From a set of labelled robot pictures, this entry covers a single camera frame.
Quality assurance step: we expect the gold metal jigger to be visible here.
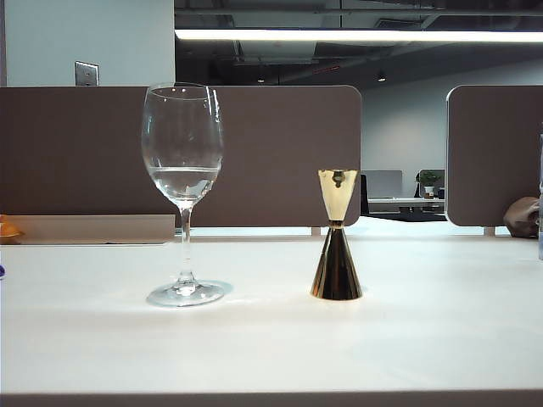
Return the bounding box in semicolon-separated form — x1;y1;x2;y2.
310;169;364;300

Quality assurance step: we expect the clear wine glass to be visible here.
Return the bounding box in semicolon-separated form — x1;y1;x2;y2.
141;82;233;307

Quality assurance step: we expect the wide brown desk partition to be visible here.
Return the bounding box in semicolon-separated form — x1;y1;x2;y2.
0;84;364;228

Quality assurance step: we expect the grey background screen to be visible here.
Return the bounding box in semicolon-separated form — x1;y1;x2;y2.
365;169;403;198

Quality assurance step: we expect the white background desk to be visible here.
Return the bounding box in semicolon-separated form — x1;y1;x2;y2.
367;197;446;214

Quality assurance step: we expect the green potted plant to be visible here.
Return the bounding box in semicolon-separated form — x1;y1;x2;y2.
415;169;445;199

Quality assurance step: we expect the long ceiling light strip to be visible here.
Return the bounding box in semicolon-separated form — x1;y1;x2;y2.
174;27;543;43

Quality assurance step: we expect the brown crumpled bag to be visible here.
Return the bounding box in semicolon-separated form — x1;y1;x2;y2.
502;196;543;237

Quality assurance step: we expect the orange object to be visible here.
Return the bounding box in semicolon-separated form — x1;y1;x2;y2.
0;215;25;244

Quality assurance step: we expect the metal wall switch plate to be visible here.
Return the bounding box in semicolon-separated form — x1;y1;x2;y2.
75;60;100;87

